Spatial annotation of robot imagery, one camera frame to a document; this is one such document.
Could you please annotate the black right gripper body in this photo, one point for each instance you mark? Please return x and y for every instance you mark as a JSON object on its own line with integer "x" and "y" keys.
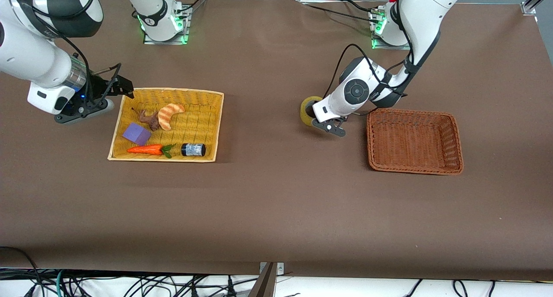
{"x": 100, "y": 88}

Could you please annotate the yellowish clear packing tape roll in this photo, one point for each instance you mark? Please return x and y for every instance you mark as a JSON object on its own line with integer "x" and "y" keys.
{"x": 306, "y": 115}

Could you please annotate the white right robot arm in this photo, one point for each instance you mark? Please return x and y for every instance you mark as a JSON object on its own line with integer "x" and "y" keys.
{"x": 30, "y": 59}

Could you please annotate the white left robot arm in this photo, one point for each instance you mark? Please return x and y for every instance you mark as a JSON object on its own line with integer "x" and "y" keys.
{"x": 423, "y": 12}

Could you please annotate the brown toy lion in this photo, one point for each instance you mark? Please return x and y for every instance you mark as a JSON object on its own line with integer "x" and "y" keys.
{"x": 151, "y": 120}

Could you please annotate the purple foam block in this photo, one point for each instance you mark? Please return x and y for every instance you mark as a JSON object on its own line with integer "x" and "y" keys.
{"x": 137, "y": 134}

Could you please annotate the striped toy croissant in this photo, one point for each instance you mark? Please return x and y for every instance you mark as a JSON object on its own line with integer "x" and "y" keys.
{"x": 166, "y": 115}

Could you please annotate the orange toy carrot green leaves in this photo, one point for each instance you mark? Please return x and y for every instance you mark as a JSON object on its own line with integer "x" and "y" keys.
{"x": 144, "y": 150}

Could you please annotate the brown woven rectangular basket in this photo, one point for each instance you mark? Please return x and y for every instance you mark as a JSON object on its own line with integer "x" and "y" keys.
{"x": 414, "y": 141}

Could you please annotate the yellow woven rectangular basket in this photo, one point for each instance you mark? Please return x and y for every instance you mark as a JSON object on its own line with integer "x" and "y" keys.
{"x": 194, "y": 124}

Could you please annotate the blue label jar black lid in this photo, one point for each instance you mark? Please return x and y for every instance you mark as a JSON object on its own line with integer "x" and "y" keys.
{"x": 192, "y": 150}

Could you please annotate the brown slanted bar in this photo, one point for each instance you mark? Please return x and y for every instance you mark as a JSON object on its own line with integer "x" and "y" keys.
{"x": 264, "y": 284}

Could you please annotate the silver aluminium profile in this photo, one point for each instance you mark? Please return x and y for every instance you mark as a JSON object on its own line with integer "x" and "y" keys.
{"x": 533, "y": 2}

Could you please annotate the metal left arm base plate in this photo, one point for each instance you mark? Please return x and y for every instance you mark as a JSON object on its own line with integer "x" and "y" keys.
{"x": 375, "y": 44}

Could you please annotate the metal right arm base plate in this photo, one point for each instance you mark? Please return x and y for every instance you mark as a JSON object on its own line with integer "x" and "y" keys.
{"x": 186, "y": 29}

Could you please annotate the small metal bracket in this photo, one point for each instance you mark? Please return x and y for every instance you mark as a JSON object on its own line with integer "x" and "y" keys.
{"x": 281, "y": 269}

